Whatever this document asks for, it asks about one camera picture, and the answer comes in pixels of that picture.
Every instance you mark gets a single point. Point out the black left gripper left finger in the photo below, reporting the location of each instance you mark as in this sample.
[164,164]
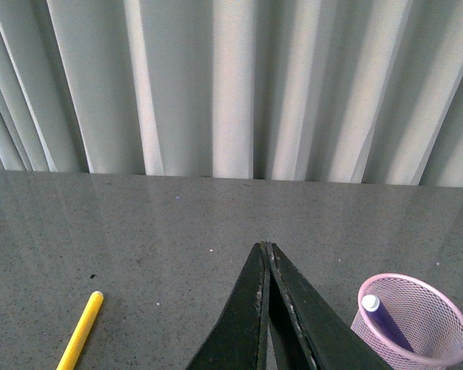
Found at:
[239,339]

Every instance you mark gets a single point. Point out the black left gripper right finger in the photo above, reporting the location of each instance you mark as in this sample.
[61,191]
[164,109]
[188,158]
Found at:
[306,332]

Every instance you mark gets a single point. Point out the purple marker pen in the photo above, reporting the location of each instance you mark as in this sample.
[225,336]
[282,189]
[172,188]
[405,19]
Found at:
[380,316]

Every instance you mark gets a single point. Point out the pink mesh pen cup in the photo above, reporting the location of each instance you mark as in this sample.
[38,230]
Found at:
[430,324]

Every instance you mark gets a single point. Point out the yellow marker pen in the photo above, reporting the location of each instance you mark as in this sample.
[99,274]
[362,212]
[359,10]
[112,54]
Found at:
[81,332]

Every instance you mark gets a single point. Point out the white pleated curtain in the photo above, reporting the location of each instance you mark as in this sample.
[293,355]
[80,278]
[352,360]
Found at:
[328,91]

